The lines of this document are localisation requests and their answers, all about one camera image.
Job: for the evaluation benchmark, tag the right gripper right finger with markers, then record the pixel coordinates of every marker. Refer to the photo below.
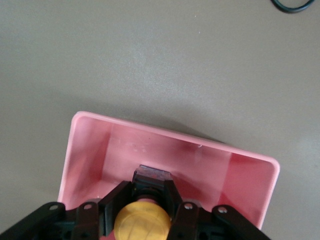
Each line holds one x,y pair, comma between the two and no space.
190,220

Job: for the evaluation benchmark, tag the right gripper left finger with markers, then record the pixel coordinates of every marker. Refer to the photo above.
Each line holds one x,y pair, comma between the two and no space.
112,200

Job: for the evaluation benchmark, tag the pink plastic box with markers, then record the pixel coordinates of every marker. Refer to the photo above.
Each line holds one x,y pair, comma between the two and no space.
200,162

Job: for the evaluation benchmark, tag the yellow push button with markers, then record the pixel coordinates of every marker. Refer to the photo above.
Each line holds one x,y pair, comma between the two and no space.
142,222

